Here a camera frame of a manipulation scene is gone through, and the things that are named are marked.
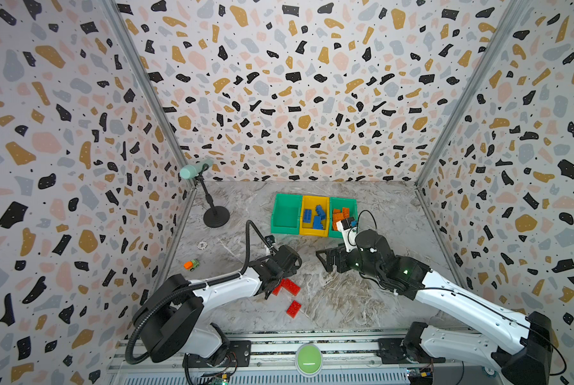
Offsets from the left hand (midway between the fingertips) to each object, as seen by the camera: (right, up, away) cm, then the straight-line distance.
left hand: (291, 263), depth 88 cm
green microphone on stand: (-34, +17, +21) cm, 43 cm away
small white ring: (-36, +6, +10) cm, 38 cm away
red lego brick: (0, -8, -2) cm, 8 cm away
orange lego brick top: (+19, +16, +13) cm, 28 cm away
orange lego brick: (+24, +18, +20) cm, 36 cm away
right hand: (+13, +8, -15) cm, 21 cm away
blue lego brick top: (+12, +18, +20) cm, 30 cm away
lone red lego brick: (+1, -14, -7) cm, 16 cm away
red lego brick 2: (-5, -9, -2) cm, 11 cm away
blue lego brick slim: (+6, +16, +18) cm, 25 cm away
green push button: (+6, -25, -16) cm, 31 cm away
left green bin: (-3, +17, +22) cm, 28 cm away
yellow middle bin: (+6, +22, +19) cm, 30 cm away
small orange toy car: (-38, -1, +2) cm, 38 cm away
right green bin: (+21, +22, +18) cm, 35 cm away
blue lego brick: (+11, +13, +15) cm, 23 cm away
